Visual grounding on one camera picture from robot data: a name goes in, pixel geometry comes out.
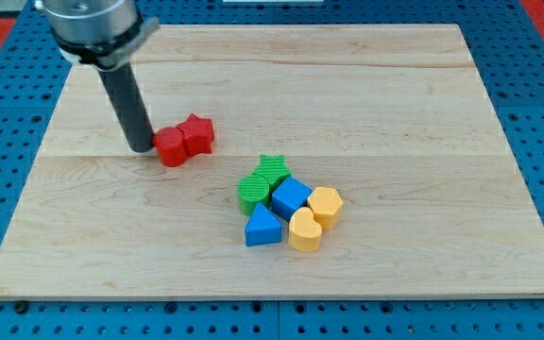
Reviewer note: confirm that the red star block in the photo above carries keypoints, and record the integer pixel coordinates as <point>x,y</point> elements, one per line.
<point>198,135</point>

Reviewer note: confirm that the red circle block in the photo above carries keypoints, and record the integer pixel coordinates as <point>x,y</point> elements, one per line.
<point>170,148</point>

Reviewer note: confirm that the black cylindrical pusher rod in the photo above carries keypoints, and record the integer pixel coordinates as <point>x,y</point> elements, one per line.
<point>126,99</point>

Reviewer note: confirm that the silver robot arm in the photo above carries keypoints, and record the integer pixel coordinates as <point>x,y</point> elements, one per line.
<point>101,33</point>

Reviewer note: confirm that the green star block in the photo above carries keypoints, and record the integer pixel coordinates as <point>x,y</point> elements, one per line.
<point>273,169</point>

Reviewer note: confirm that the green circle block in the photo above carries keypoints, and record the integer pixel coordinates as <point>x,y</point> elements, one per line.
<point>252,190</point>

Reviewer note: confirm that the blue cube block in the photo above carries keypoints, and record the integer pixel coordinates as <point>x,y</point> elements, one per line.
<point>290,195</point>

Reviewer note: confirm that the blue triangle block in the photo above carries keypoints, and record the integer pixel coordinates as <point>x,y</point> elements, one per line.
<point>262,227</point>

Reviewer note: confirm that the yellow hexagon block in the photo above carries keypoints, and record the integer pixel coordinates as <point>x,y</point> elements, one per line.
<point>327,205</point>

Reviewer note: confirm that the yellow heart block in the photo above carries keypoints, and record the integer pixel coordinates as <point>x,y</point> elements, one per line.
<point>304,232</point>

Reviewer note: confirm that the wooden board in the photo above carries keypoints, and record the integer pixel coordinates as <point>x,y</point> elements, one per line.
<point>394,117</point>

